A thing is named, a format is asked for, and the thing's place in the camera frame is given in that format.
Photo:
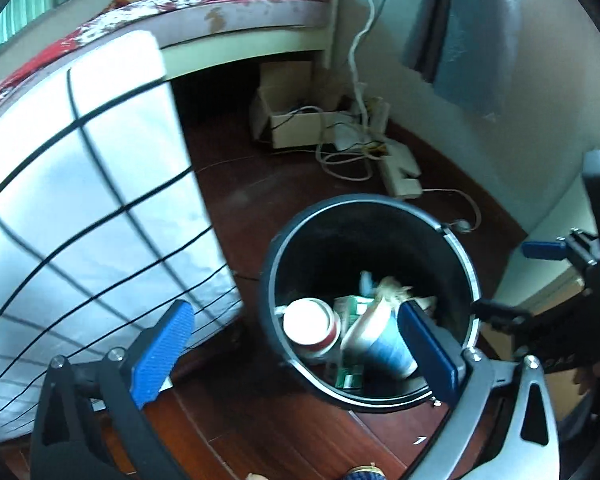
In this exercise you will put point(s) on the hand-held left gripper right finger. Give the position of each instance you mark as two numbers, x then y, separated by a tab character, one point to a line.
430	355

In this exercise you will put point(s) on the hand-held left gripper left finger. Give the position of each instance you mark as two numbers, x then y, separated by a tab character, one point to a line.
162	350

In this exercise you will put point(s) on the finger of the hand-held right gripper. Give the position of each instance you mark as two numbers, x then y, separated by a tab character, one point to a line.
545	250
502	312

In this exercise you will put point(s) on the blue white paper cup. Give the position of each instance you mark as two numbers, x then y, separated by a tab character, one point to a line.
380	345

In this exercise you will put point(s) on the beige paper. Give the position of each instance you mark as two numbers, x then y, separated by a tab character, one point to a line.
397	292

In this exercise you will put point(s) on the green white carton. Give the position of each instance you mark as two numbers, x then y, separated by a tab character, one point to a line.
352	310

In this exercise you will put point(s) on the red paper cup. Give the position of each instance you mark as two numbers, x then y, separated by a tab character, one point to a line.
307	325

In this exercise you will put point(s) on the black trash bin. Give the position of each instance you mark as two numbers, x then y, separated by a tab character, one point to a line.
290	260

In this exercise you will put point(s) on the beige power strip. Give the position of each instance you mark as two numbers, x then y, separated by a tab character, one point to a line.
402	170

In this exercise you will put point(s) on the checkered white tablecloth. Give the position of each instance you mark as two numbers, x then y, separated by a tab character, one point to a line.
80	185

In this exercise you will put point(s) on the grey blue curtain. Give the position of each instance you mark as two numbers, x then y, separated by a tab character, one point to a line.
460	30

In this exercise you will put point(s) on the cardboard box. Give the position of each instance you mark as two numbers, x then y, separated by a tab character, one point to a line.
290	110

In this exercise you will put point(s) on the red white headboard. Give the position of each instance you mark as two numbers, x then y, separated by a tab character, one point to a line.
334	10

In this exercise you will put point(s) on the sliding window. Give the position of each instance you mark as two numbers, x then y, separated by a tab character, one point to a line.
15	15

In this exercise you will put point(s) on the cream bed frame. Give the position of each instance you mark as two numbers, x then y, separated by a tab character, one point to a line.
255	47

